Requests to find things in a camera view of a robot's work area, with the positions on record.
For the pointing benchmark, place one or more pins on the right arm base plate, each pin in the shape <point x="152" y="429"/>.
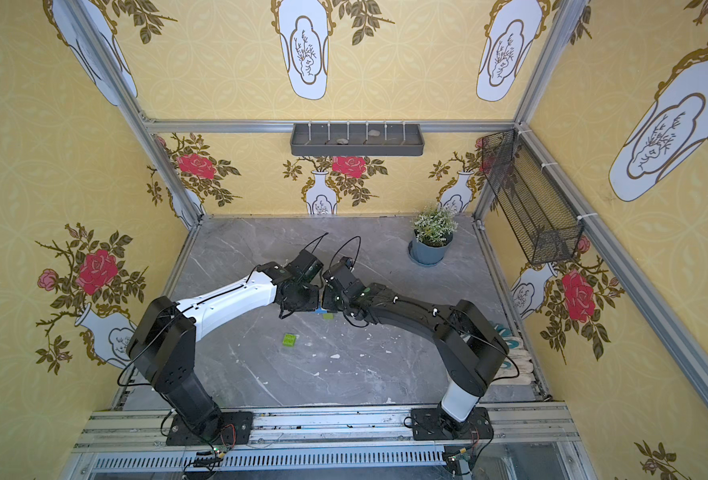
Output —
<point x="435" y="424"/>

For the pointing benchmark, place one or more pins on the grey wall shelf tray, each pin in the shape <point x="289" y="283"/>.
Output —
<point x="350" y="138"/>

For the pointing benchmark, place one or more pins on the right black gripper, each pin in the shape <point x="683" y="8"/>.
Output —
<point x="335" y="295"/>

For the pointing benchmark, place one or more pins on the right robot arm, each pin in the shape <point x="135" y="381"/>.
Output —
<point x="471" y="349"/>

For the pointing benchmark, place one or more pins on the potted plant blue pot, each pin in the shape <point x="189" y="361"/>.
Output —
<point x="434" y="230"/>

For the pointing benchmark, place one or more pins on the work glove with teal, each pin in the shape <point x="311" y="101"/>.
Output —
<point x="518" y="367"/>

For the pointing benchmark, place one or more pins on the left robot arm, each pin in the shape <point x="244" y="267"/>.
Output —
<point x="163" y="346"/>

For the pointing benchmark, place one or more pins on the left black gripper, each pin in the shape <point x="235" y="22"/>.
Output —
<point x="306" y="294"/>

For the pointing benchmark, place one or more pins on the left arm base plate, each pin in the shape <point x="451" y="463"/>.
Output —
<point x="226" y="430"/>

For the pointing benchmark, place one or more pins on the aluminium front rail frame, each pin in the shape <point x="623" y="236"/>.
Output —
<point x="531" y="440"/>

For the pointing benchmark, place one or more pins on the black wire mesh basket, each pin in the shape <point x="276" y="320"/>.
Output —
<point x="545" y="225"/>

